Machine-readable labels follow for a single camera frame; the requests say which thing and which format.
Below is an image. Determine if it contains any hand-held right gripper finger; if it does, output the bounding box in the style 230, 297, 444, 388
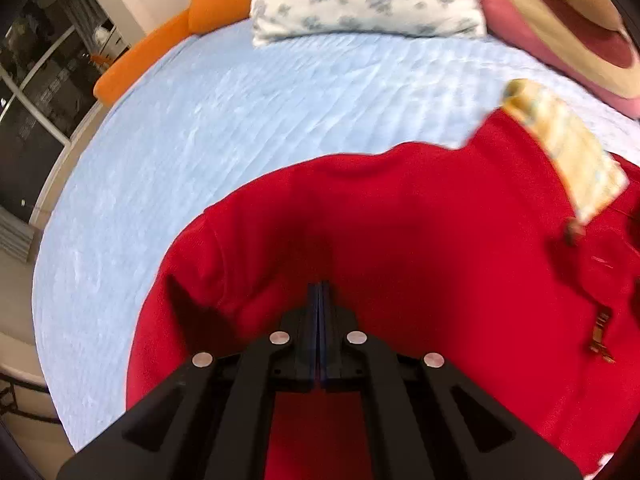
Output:
56, 282, 321, 480
320, 282, 584, 480

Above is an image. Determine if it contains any red hooded sweatshirt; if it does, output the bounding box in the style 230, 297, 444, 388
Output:
125, 79, 640, 480

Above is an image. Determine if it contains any light blue ribbed blanket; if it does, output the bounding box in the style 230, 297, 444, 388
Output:
32, 22, 640, 453

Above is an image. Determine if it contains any grey pleated curtain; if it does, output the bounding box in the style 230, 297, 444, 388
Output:
0, 206, 37, 264

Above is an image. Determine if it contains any pink plush cushion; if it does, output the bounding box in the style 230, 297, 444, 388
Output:
474, 0, 640, 120

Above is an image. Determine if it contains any orange upholstered bed frame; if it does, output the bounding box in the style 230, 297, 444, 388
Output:
93, 0, 252, 107

